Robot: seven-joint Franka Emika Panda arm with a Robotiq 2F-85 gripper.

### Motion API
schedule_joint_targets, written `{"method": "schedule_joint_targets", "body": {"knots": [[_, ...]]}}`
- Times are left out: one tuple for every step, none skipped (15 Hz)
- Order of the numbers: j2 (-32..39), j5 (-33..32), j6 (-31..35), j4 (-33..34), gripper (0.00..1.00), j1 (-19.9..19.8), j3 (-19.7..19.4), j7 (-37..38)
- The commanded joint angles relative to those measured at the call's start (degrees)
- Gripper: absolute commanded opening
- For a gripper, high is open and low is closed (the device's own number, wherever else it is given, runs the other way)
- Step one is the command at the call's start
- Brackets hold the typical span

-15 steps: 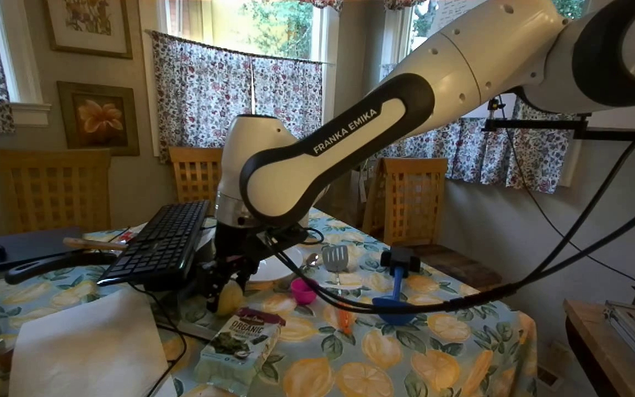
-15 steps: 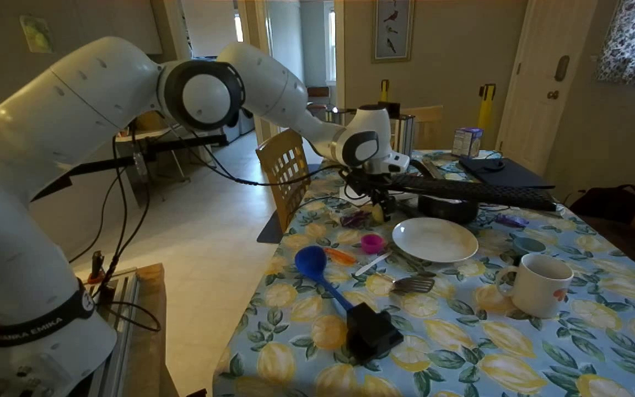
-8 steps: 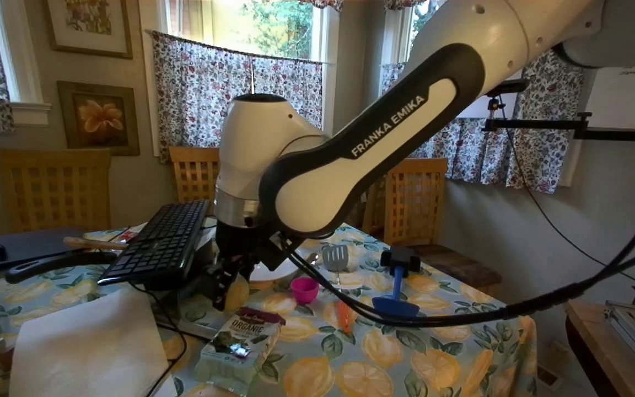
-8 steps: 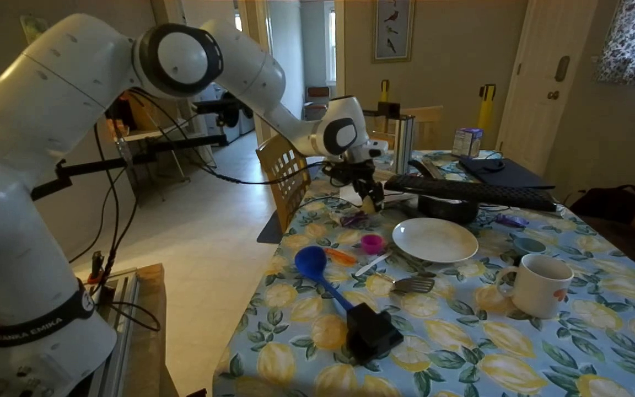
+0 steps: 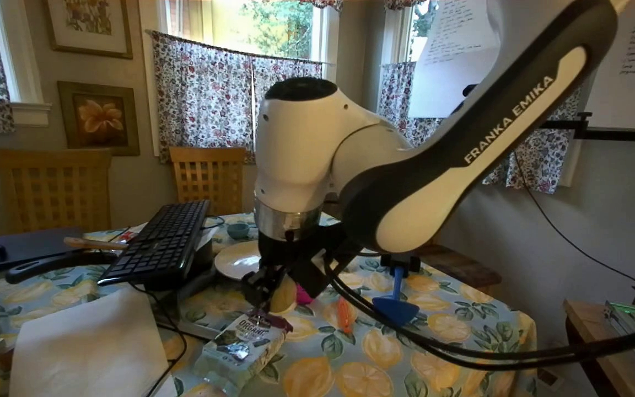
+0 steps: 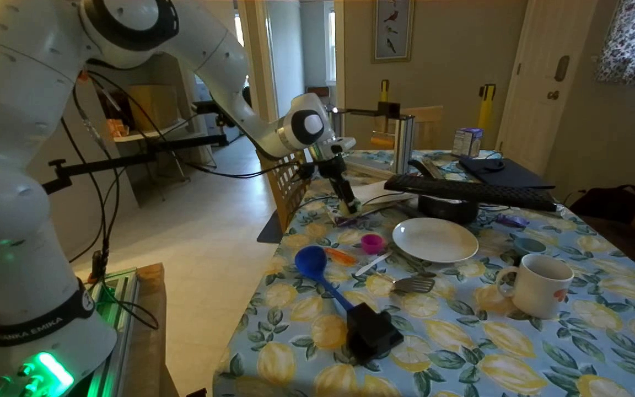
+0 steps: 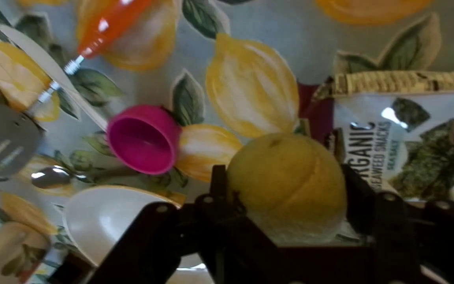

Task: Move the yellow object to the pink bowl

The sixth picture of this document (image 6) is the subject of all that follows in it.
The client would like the black computer keyboard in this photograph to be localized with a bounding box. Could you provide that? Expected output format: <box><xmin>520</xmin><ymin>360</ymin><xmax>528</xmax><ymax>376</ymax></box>
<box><xmin>381</xmin><ymin>171</ymin><xmax>559</xmax><ymax>213</ymax></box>

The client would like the lemon print tablecloth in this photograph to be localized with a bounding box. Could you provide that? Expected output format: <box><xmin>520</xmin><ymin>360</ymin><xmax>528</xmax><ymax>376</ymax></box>
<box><xmin>212</xmin><ymin>147</ymin><xmax>635</xmax><ymax>397</ymax></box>

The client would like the white panel door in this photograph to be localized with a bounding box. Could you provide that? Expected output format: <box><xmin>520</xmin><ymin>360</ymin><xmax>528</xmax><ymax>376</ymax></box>
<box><xmin>495</xmin><ymin>0</ymin><xmax>601</xmax><ymax>178</ymax></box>

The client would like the white round plate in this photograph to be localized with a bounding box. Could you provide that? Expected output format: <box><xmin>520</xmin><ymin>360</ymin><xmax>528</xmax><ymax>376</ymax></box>
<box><xmin>391</xmin><ymin>215</ymin><xmax>482</xmax><ymax>267</ymax></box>

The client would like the steel thermos flask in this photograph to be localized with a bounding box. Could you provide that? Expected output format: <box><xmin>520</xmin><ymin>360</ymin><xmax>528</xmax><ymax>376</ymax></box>
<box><xmin>392</xmin><ymin>111</ymin><xmax>418</xmax><ymax>176</ymax></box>

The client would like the black camera stand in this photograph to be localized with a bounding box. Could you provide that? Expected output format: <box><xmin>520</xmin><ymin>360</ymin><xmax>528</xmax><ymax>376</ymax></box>
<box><xmin>331</xmin><ymin>99</ymin><xmax>408</xmax><ymax>123</ymax></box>

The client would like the white snack bag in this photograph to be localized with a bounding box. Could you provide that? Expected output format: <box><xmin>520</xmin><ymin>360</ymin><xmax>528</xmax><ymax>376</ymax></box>
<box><xmin>453</xmin><ymin>126</ymin><xmax>488</xmax><ymax>159</ymax></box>

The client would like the plain wooden chair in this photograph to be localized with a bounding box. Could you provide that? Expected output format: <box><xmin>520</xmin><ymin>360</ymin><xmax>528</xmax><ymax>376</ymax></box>
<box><xmin>403</xmin><ymin>104</ymin><xmax>448</xmax><ymax>153</ymax></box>

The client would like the aluminium rail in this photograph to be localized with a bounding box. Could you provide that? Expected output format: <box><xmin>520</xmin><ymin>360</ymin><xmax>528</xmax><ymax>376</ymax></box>
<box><xmin>82</xmin><ymin>268</ymin><xmax>144</xmax><ymax>397</ymax></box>

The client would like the blue ladle black handle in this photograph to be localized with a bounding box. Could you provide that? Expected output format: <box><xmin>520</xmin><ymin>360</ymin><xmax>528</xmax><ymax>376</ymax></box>
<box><xmin>294</xmin><ymin>243</ymin><xmax>406</xmax><ymax>364</ymax></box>

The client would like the white ceramic mug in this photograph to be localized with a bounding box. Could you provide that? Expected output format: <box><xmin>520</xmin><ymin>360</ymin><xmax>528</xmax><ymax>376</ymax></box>
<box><xmin>495</xmin><ymin>251</ymin><xmax>579</xmax><ymax>322</ymax></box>

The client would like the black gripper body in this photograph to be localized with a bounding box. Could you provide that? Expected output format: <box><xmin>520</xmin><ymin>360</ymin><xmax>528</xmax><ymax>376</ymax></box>
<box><xmin>316</xmin><ymin>149</ymin><xmax>357</xmax><ymax>202</ymax></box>

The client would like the framed bird picture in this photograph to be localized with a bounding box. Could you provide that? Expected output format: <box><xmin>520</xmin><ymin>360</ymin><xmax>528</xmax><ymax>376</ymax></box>
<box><xmin>371</xmin><ymin>0</ymin><xmax>418</xmax><ymax>64</ymax></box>

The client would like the pink small bowl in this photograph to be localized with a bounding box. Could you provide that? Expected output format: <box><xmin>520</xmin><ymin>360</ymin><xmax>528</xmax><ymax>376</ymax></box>
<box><xmin>360</xmin><ymin>232</ymin><xmax>388</xmax><ymax>255</ymax></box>

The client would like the yellow black post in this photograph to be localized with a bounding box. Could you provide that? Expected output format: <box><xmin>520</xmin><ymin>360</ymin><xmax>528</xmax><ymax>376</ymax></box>
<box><xmin>375</xmin><ymin>78</ymin><xmax>396</xmax><ymax>115</ymax></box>
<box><xmin>476</xmin><ymin>82</ymin><xmax>499</xmax><ymax>135</ymax></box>

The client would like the orange toy carrot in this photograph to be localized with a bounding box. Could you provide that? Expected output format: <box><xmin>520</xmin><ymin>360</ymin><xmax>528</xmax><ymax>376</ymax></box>
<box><xmin>326</xmin><ymin>247</ymin><xmax>360</xmax><ymax>267</ymax></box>

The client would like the thin black cable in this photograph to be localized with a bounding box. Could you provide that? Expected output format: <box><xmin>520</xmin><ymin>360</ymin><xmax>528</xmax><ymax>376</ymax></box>
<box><xmin>63</xmin><ymin>117</ymin><xmax>161</xmax><ymax>332</ymax></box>

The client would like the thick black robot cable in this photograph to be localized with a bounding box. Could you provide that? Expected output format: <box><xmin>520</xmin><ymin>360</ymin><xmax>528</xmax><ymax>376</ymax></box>
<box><xmin>84</xmin><ymin>68</ymin><xmax>316</xmax><ymax>183</ymax></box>

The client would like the black bag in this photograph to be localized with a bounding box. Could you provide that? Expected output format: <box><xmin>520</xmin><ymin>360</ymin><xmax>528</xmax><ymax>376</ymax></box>
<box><xmin>567</xmin><ymin>183</ymin><xmax>635</xmax><ymax>225</ymax></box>

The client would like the dark blue folder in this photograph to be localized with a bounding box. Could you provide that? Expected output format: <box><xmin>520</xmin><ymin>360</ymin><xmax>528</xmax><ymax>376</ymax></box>
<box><xmin>457</xmin><ymin>155</ymin><xmax>556</xmax><ymax>191</ymax></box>

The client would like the black round bowl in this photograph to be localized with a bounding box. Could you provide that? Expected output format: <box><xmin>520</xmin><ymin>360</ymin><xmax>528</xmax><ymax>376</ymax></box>
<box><xmin>418</xmin><ymin>194</ymin><xmax>482</xmax><ymax>228</ymax></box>

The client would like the wooden lattice chair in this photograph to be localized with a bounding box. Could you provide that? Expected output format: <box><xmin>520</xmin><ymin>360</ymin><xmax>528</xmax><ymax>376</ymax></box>
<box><xmin>261</xmin><ymin>145</ymin><xmax>316</xmax><ymax>236</ymax></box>

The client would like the background wooden cabinet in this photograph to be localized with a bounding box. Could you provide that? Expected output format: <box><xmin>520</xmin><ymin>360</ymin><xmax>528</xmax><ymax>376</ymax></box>
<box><xmin>104</xmin><ymin>72</ymin><xmax>222</xmax><ymax>185</ymax></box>

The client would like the silver metal spoon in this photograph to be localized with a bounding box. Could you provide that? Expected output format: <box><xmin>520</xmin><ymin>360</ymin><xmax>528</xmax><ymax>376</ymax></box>
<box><xmin>352</xmin><ymin>249</ymin><xmax>396</xmax><ymax>279</ymax></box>

